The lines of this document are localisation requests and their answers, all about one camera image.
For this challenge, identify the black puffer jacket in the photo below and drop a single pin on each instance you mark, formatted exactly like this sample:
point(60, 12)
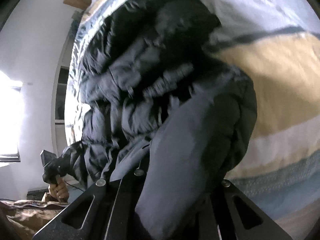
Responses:
point(144, 91)

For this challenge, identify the left hand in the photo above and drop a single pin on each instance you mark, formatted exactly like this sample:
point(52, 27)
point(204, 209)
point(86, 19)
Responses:
point(59, 190)

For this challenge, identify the white shelf unit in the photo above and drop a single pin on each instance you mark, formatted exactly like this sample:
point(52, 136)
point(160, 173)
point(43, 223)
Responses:
point(58, 97)

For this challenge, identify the brown patterned blanket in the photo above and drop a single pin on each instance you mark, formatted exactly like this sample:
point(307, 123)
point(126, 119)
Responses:
point(21, 219)

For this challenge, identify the striped bed duvet cover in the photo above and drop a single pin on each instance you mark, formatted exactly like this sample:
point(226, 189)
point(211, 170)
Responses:
point(277, 43)

